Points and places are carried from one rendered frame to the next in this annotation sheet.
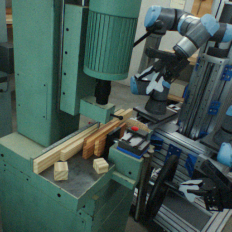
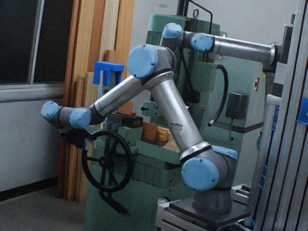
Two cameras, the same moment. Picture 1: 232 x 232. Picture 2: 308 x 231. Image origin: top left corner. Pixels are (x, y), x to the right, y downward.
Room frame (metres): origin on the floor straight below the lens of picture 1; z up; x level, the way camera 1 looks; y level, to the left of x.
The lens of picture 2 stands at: (1.08, -2.37, 1.40)
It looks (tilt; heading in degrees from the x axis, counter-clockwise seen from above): 9 degrees down; 93
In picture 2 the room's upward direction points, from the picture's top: 9 degrees clockwise
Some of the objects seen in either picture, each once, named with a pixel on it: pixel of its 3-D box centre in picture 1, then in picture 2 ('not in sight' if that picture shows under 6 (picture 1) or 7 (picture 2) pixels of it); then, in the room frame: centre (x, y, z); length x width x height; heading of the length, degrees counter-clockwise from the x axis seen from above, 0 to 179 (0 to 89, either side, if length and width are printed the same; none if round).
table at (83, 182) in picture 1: (111, 156); (130, 141); (0.83, -0.01, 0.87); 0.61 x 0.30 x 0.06; 153
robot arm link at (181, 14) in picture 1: (196, 25); (247, 50); (1.29, -0.31, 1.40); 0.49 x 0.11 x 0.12; 13
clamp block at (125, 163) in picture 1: (131, 156); (121, 134); (0.80, -0.09, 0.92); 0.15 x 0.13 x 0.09; 153
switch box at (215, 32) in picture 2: not in sight; (216, 44); (1.19, 0.29, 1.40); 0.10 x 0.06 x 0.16; 63
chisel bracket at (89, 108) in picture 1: (96, 110); (155, 109); (0.93, 0.08, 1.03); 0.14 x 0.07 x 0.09; 63
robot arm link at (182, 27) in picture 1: (193, 28); (194, 41); (1.07, -0.25, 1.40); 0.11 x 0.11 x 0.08; 13
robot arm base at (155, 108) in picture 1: (157, 103); not in sight; (1.53, -0.26, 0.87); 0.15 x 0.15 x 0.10
